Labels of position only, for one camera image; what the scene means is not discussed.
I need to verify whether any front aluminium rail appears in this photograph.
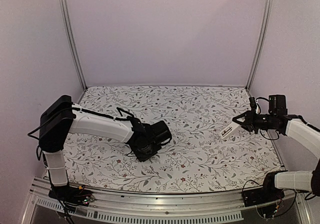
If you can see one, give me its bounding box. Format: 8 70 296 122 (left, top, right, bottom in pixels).
22 177 313 224

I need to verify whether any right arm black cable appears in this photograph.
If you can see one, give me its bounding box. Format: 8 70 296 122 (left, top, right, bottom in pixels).
254 97 281 141

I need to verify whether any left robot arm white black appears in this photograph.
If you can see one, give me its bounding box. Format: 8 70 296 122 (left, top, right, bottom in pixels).
27 95 172 201

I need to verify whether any white remote control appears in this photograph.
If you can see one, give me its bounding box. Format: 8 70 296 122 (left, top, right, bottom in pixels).
218 122 240 140

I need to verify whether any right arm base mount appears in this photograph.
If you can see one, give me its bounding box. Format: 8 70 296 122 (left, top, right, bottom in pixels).
241 172 285 207

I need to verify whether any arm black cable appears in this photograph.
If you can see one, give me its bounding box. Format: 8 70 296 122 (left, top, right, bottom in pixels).
254 97 281 141
72 106 141 125

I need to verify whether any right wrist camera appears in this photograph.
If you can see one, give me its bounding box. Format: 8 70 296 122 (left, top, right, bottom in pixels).
249 97 260 114

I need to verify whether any right aluminium frame post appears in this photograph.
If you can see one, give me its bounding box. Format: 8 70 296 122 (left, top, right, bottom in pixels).
245 0 273 92

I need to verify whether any floral patterned table mat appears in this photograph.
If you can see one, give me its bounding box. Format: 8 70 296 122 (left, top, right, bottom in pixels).
64 86 282 193

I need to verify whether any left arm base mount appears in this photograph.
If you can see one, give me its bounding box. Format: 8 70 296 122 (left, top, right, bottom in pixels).
48 184 95 206

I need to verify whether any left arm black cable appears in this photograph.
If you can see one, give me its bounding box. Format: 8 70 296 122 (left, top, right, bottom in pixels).
72 106 141 125

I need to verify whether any left aluminium frame post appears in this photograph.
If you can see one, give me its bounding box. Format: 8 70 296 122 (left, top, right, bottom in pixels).
59 0 88 91

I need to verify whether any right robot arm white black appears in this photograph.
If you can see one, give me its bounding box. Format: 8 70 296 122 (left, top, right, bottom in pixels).
232 94 320 202

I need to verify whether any aluminium frame post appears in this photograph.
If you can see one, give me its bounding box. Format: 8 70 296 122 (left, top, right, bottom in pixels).
59 0 88 91
245 0 273 92

